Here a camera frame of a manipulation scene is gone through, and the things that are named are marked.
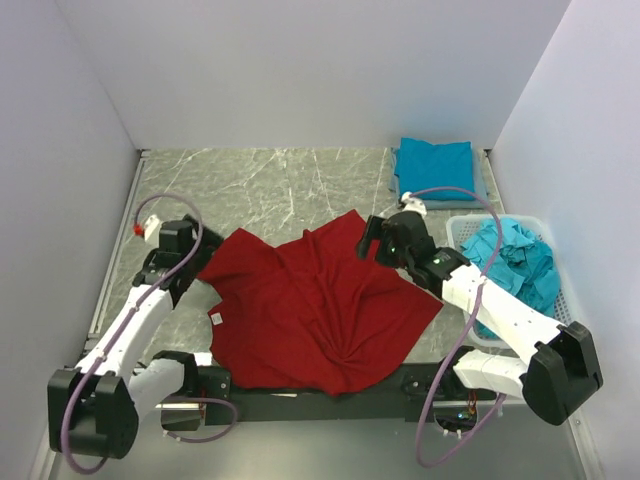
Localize red t shirt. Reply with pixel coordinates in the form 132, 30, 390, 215
198, 210, 442, 395

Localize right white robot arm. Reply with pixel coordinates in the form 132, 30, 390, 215
356, 211, 604, 426

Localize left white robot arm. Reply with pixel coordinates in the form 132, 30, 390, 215
47, 215, 224, 459

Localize white plastic basket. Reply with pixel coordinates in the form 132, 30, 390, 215
446, 214, 574, 325

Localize folded blue t shirt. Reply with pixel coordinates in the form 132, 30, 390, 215
394, 137, 475, 201

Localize crumpled teal t shirt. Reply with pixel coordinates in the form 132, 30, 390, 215
461, 218, 561, 317

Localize black base beam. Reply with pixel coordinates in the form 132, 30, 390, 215
159, 362, 481, 434

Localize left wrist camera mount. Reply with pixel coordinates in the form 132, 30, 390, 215
133, 215, 162, 248

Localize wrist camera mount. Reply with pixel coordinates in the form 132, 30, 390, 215
133, 215, 162, 248
399, 192, 427, 217

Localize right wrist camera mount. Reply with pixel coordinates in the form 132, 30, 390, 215
399, 192, 427, 217

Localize aluminium frame rail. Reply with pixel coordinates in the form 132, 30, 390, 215
52, 149, 584, 431

